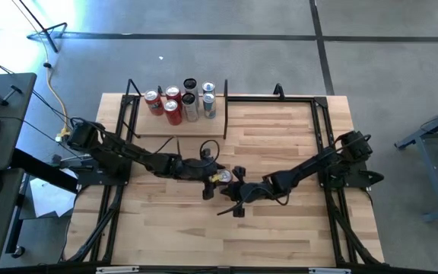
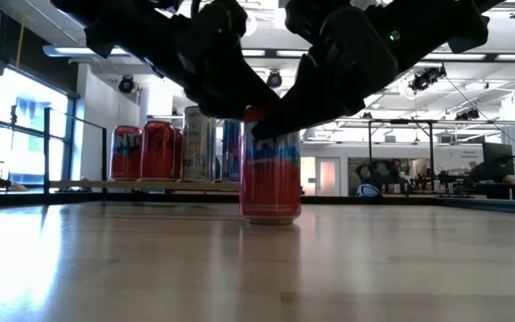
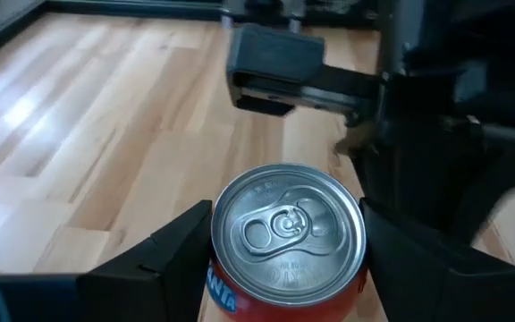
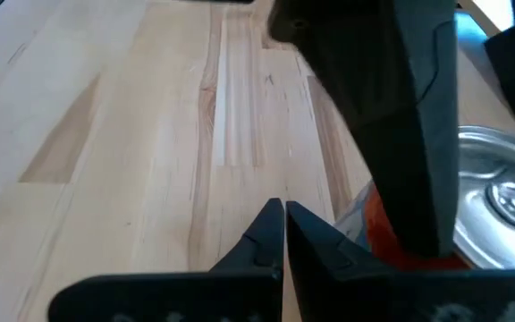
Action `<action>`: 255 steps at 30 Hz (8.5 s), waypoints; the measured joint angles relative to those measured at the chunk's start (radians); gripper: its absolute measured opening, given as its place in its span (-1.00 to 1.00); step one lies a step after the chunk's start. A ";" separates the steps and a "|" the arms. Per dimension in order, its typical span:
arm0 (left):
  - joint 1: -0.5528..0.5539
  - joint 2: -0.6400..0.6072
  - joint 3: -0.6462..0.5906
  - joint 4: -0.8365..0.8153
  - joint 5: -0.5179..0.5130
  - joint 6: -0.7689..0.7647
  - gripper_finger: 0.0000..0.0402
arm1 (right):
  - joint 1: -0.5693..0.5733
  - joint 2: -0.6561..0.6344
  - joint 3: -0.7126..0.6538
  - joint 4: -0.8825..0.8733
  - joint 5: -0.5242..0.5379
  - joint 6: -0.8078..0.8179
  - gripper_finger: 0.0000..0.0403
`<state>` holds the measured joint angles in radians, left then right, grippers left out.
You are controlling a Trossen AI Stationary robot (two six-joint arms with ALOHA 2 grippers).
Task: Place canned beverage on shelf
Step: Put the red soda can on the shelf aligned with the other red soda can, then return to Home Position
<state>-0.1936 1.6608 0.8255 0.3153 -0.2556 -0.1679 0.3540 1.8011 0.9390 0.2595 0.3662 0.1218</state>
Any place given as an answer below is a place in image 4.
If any red Coca-Cola can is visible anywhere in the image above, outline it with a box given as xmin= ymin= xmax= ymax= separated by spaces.
xmin=335 ymin=124 xmax=515 ymax=272

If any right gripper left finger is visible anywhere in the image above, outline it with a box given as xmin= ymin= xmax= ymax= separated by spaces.
xmin=46 ymin=198 xmax=285 ymax=322

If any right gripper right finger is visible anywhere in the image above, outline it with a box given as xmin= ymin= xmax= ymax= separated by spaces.
xmin=285 ymin=200 xmax=515 ymax=322

